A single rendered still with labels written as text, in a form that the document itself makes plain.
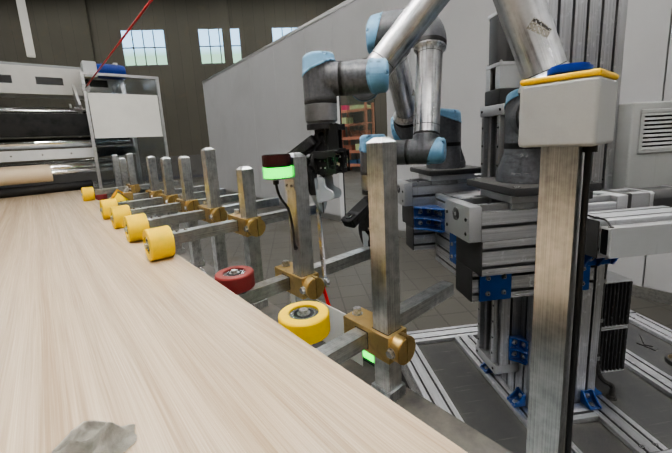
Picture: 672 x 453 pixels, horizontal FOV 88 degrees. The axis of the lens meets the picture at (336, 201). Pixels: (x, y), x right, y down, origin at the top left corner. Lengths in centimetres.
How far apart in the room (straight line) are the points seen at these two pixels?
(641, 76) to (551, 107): 263
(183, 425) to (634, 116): 130
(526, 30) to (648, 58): 222
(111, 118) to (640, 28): 367
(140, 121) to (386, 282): 283
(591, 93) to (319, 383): 40
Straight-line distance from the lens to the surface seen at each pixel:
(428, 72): 109
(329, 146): 79
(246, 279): 75
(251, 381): 46
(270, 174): 72
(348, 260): 94
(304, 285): 79
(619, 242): 98
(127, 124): 321
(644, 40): 307
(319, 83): 80
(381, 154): 55
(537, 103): 42
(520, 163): 97
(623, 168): 136
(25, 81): 349
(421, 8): 96
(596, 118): 41
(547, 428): 55
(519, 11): 86
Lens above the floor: 117
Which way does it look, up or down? 10 degrees down
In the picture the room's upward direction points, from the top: 3 degrees counter-clockwise
